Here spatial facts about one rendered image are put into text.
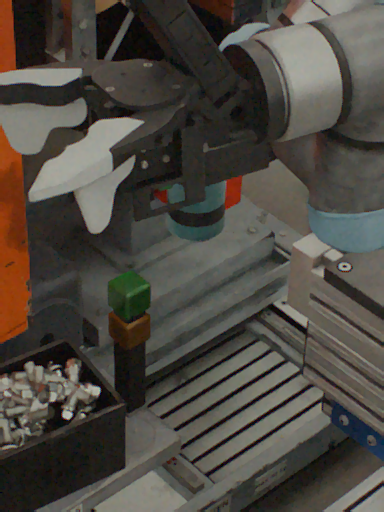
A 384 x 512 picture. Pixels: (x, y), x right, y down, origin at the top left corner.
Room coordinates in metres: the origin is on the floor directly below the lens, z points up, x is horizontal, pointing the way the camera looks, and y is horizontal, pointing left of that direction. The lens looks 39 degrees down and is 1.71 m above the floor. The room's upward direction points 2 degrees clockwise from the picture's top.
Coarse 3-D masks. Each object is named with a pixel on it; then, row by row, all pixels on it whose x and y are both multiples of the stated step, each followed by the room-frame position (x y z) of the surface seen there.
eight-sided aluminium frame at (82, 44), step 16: (48, 0) 1.58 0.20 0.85; (64, 0) 1.55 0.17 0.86; (80, 0) 1.55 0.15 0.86; (48, 16) 1.58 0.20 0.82; (64, 16) 1.55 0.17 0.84; (80, 16) 1.55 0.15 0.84; (48, 32) 1.58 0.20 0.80; (64, 32) 1.55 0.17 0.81; (80, 32) 1.55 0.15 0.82; (48, 48) 1.58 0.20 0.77; (64, 48) 1.58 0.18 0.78; (80, 48) 1.55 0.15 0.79
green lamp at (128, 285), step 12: (120, 276) 1.25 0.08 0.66; (132, 276) 1.25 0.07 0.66; (108, 288) 1.24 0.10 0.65; (120, 288) 1.23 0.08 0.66; (132, 288) 1.23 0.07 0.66; (144, 288) 1.23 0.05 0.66; (108, 300) 1.24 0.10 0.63; (120, 300) 1.22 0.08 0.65; (132, 300) 1.21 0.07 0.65; (144, 300) 1.23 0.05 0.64; (120, 312) 1.22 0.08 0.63; (132, 312) 1.21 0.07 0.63
